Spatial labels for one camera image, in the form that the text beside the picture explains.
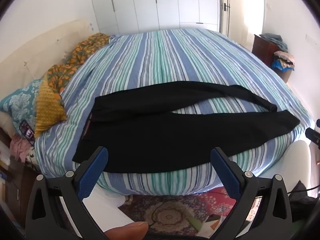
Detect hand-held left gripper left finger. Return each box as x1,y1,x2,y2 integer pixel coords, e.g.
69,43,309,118
25,146,109,240

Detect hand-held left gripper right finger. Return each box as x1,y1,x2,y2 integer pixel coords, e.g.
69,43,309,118
210,147,293,240

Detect black pants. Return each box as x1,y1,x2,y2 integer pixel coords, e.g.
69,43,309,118
72,81,301,173

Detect person's left hand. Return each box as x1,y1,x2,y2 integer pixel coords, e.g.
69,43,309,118
104,221,149,240

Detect patterned rug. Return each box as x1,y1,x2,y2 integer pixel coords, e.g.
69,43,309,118
117,186,263,238

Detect green card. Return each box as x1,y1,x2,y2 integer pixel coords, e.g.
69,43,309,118
189,214,208,231

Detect black bag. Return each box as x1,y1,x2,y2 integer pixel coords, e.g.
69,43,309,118
287,181,320,220

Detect cardboard box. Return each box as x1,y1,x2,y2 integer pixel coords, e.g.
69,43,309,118
275,66,294,83

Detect smartphone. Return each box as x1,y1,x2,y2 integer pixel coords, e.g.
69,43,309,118
19,121,35,146

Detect pink cloth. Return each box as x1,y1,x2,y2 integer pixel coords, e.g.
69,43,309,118
10,134,32,162

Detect wooden bookshelf with books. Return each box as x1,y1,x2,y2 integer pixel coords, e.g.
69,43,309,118
0,127,40,228

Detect mustard yellow textured pillow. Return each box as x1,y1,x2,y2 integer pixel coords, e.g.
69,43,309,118
34,76,67,138

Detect mixed colourful clothes pile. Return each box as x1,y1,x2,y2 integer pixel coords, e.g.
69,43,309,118
271,51,296,72

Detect brown wooden dresser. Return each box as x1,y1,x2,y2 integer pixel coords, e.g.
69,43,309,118
252,34,280,68

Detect teal floral pillow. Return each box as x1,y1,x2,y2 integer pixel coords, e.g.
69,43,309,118
0,79,44,130

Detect blue grey clothes heap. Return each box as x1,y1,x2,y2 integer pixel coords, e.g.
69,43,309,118
260,33,289,52

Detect orange floral blanket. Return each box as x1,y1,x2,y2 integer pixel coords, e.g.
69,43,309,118
45,33,110,98

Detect blue green striped bed sheet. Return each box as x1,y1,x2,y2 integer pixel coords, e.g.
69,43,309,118
34,29,315,196

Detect beige padded headboard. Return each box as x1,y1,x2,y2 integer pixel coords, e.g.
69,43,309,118
0,18,97,98

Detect white door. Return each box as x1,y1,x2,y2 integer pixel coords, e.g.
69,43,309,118
218,0,253,43

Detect white wardrobe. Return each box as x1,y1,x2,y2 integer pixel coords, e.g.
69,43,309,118
89,0,220,34

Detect black cable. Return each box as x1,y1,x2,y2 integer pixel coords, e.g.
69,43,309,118
147,200,177,227

